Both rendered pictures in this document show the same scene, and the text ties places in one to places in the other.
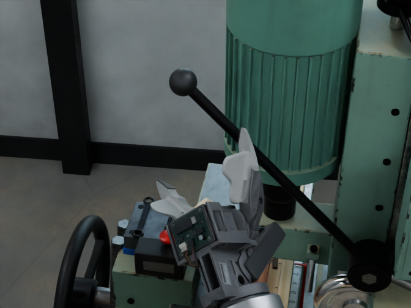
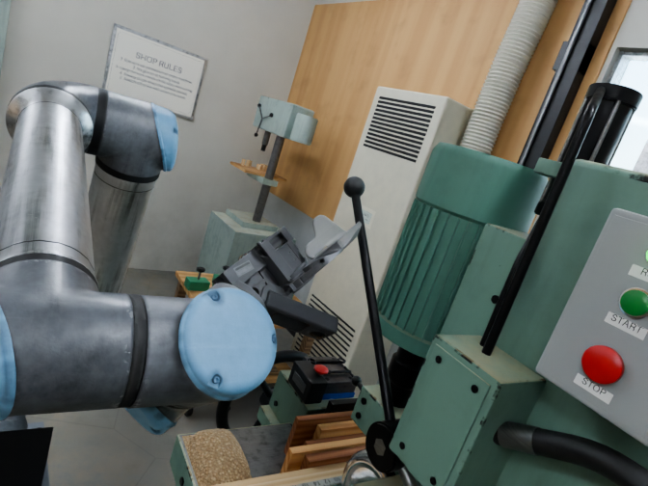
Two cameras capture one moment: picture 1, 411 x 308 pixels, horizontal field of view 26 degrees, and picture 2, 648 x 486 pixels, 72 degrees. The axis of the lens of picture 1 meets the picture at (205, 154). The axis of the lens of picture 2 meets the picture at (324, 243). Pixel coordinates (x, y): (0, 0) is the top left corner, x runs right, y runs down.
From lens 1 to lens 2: 0.82 m
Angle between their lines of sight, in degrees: 47
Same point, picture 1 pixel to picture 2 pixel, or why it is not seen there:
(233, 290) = (235, 281)
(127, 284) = (281, 387)
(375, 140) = (469, 327)
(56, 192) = not seen: hidden behind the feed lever
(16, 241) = not seen: hidden behind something
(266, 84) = (412, 231)
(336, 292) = (361, 461)
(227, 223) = (288, 259)
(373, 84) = (488, 261)
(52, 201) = not seen: hidden behind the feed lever
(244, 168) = (333, 238)
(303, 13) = (456, 166)
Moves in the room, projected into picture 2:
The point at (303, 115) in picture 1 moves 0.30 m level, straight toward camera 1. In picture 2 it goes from (424, 272) to (238, 249)
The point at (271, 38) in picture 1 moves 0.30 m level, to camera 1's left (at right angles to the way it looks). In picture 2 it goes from (428, 186) to (307, 142)
